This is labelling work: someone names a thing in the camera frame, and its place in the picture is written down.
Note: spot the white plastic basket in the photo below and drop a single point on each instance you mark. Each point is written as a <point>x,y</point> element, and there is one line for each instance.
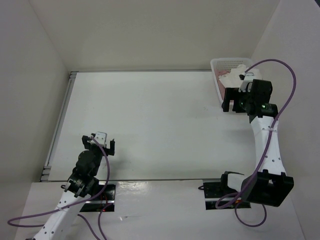
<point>221,66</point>

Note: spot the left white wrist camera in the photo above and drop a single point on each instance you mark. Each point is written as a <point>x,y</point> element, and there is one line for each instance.
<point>98,138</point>

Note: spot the white skirt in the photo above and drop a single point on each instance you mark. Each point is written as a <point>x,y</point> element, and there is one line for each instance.
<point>234,75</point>

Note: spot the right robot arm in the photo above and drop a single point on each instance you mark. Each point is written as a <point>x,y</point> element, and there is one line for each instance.
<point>269,184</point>

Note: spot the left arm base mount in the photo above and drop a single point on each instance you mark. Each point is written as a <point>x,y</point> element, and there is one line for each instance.
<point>104,202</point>

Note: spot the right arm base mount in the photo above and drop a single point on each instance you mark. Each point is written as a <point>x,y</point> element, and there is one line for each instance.
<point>213,191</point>

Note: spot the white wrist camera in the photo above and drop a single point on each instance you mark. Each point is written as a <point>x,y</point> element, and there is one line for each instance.
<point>98,138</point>
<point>246,80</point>

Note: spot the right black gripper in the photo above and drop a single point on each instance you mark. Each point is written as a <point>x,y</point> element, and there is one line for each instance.
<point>231,94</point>

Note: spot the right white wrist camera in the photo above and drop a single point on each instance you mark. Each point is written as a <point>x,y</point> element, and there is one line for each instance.
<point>246,80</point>

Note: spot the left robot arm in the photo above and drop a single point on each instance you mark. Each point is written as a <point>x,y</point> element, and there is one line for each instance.
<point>81,186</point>

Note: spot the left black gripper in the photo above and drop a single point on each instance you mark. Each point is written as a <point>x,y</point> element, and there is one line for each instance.
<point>110,151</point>

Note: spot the pink skirt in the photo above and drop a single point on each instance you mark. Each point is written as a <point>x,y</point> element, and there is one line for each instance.
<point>220,85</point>

